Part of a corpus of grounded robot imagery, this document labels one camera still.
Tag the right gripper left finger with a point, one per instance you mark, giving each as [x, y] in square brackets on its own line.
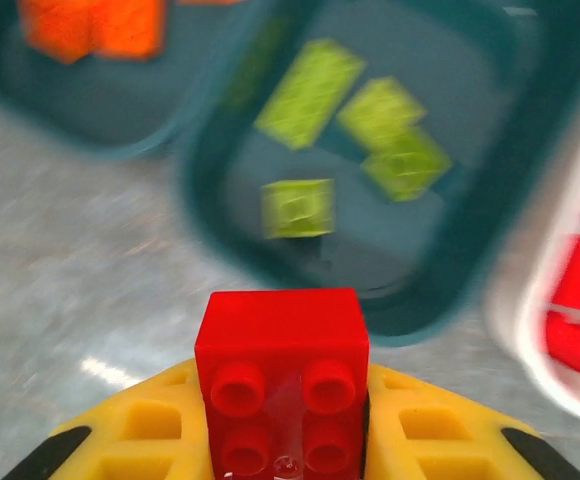
[135, 440]

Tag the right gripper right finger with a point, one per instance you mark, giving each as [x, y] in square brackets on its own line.
[445, 440]

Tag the small red lego brick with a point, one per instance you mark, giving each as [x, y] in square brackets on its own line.
[280, 350]

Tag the long green lego brick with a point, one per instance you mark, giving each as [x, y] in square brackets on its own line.
[310, 95]

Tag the long orange lego brick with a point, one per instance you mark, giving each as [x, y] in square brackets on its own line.
[90, 30]

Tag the white plastic container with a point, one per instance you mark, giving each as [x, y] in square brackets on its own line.
[520, 325]

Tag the teal plastic container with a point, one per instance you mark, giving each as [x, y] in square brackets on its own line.
[95, 100]
[445, 240]

